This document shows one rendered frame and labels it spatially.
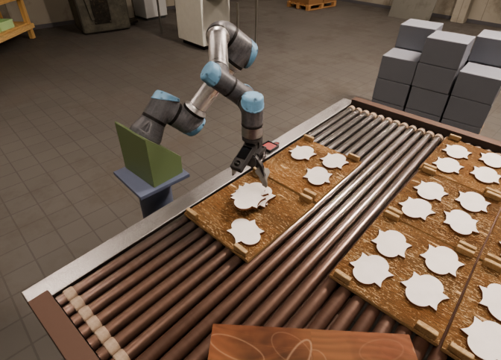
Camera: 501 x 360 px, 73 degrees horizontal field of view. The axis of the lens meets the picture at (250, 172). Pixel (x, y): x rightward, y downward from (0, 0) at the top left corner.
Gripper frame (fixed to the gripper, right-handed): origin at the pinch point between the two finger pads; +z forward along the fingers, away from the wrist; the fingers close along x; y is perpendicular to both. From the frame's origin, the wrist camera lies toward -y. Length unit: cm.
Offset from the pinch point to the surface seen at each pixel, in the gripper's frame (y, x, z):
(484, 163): 87, -84, 13
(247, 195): 0.7, 0.9, 7.4
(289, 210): 7.1, -15.5, 12.8
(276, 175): 25.9, -0.6, 12.9
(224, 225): -13.4, 2.5, 12.8
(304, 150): 51, -4, 12
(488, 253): 19, -85, 10
